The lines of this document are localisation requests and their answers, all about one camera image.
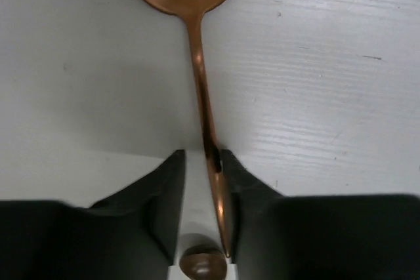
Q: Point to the dark copper spoon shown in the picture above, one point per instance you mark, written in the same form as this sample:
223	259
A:
203	262

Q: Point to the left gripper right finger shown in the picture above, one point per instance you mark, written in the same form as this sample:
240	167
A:
320	237

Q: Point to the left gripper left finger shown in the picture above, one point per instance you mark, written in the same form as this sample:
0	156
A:
131	234

